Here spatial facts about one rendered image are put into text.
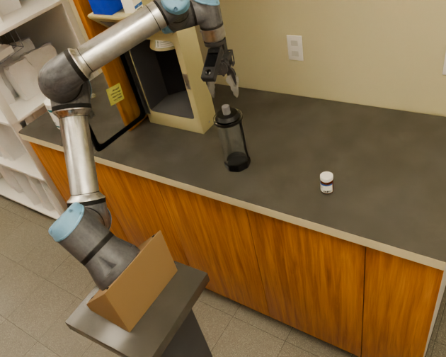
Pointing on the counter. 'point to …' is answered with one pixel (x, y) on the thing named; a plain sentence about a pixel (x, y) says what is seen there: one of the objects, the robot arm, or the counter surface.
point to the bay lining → (157, 72)
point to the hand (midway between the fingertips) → (224, 95)
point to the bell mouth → (161, 45)
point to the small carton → (132, 6)
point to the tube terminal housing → (192, 49)
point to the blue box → (105, 6)
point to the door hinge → (136, 82)
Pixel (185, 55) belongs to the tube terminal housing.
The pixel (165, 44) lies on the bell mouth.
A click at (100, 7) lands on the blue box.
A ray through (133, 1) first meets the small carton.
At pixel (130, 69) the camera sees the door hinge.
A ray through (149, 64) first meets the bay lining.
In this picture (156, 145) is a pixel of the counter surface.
